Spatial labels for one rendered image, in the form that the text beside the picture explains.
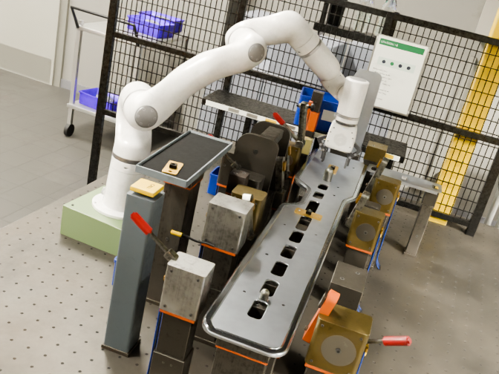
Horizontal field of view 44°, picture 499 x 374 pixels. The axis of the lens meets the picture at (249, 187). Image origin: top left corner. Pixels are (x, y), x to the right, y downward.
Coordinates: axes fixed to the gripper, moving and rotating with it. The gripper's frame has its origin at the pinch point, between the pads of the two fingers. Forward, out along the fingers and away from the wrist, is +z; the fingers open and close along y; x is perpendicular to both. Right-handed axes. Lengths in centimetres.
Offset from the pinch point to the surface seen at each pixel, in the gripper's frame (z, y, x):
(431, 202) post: 8.8, 38.9, 12.7
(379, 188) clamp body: 2.2, 18.3, -8.7
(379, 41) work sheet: -39, 1, 54
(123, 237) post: 0, -36, -99
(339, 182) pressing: 3.2, 4.6, -11.8
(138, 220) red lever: -9, -30, -107
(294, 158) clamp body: 2.4, -14.3, -3.0
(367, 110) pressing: -15.6, 5.0, 26.5
